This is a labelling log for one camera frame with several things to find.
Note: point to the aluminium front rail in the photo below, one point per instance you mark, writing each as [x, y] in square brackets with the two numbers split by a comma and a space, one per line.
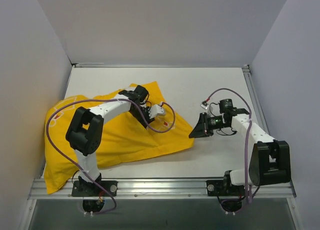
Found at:
[194, 188]

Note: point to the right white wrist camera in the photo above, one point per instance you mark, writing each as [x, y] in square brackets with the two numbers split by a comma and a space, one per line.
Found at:
[206, 107]

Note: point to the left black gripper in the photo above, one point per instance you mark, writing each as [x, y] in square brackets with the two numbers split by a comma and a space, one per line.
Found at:
[139, 115]

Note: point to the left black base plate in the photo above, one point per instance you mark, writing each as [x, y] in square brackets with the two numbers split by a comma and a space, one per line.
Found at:
[84, 189]

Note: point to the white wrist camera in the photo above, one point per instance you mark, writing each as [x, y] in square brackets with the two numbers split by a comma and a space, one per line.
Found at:
[206, 107]
[156, 110]

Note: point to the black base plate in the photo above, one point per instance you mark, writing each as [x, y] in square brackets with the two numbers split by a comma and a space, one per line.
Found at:
[218, 188]
[84, 189]

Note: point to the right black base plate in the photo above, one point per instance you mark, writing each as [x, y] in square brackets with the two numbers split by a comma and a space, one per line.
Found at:
[218, 188]

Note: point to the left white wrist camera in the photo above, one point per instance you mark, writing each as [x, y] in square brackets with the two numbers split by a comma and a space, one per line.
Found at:
[156, 110]

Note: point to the yellow pillowcase with print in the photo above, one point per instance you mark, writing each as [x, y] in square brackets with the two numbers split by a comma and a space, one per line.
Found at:
[124, 140]

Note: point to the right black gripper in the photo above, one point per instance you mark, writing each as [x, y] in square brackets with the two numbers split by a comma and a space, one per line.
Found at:
[204, 125]

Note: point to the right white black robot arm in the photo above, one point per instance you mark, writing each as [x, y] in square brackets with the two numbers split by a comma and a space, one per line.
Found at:
[268, 159]

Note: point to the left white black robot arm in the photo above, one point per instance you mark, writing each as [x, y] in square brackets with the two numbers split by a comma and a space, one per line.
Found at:
[85, 130]

